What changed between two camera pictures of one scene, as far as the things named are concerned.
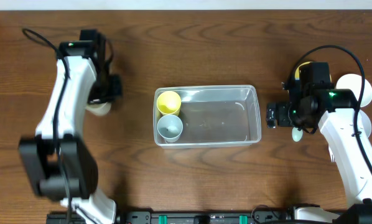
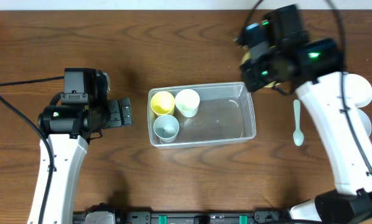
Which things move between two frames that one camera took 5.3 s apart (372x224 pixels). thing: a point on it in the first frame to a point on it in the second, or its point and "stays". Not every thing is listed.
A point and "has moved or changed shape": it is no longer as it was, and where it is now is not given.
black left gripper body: x=112 y=86 to x=112 y=112
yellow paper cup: x=168 y=102 has moved or changed shape
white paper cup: x=100 y=108 has moved or changed shape
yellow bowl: x=297 y=70 has moved or changed shape
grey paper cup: x=170 y=127 has moved or changed shape
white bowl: x=354 y=82 stays
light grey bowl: x=364 y=124 stays
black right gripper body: x=272 y=114 to x=252 y=76
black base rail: x=257 y=216 stays
